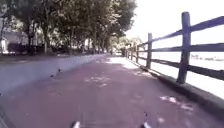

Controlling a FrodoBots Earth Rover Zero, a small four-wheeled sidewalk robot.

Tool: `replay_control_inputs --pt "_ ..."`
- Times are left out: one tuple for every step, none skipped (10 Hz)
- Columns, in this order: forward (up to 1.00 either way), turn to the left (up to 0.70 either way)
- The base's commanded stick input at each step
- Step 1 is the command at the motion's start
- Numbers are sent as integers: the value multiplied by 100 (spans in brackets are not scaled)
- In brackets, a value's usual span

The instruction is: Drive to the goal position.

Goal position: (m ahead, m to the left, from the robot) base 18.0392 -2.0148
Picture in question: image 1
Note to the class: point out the red paved path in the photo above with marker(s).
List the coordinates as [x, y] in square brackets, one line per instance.
[110, 90]

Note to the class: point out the row of trees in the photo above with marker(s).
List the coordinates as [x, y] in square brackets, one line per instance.
[76, 20]

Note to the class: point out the robot's own part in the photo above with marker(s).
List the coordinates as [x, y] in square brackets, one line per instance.
[146, 125]
[76, 125]

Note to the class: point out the grey water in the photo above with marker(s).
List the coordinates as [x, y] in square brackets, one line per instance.
[207, 85]

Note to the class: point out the building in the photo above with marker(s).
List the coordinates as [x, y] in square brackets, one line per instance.
[13, 38]

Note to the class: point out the dark wooden rail fence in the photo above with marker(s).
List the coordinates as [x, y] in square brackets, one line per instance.
[185, 43]

